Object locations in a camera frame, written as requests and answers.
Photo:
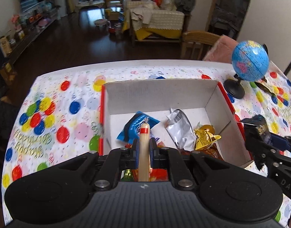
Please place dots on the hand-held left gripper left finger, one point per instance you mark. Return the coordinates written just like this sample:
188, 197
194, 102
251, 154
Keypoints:
136, 155

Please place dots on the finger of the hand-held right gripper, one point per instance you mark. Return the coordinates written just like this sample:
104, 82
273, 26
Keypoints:
279, 141
262, 152

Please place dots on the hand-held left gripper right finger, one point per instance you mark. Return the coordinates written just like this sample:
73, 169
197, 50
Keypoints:
153, 155

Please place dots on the sausage stick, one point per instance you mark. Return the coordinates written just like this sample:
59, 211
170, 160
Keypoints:
144, 147

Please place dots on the red snack bag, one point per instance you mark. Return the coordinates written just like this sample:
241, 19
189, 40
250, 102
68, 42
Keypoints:
159, 174

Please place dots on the green snack box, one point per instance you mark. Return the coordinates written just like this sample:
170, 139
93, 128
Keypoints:
127, 174

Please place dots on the black snack packet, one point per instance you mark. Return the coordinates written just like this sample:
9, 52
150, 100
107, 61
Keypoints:
259, 123

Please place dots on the blue snack packet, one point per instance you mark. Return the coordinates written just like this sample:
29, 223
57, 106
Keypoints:
133, 128

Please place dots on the white silver snack packet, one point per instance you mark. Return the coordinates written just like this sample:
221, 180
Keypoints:
182, 130

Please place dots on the red brown snack packet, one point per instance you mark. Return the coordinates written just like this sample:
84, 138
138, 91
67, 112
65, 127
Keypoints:
213, 153

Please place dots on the yellow snack packet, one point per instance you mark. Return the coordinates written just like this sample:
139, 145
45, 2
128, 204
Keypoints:
203, 140

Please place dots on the braised egg packet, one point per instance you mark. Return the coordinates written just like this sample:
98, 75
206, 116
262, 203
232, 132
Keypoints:
207, 128

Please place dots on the red cardboard box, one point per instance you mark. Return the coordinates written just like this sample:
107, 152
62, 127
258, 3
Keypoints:
159, 95

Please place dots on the dark snack wrapper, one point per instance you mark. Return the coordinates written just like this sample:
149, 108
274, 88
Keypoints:
265, 86

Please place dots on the balloon print tablecloth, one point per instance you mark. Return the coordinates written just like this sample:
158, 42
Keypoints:
64, 114

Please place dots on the blue desk globe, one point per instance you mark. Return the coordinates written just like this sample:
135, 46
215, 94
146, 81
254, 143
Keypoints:
250, 60

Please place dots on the wooden dining chair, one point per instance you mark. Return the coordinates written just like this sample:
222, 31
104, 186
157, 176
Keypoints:
195, 42

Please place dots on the black jacket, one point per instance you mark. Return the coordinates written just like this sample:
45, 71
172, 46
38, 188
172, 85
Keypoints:
5, 135

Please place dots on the round stool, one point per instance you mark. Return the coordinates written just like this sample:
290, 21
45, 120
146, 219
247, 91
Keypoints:
101, 22

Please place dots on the yellow wooden armchair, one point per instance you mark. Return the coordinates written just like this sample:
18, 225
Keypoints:
114, 4

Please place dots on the wooden coffee table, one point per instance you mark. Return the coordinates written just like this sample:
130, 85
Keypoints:
90, 2

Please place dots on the dark tv cabinet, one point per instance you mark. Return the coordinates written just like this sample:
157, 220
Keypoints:
28, 30

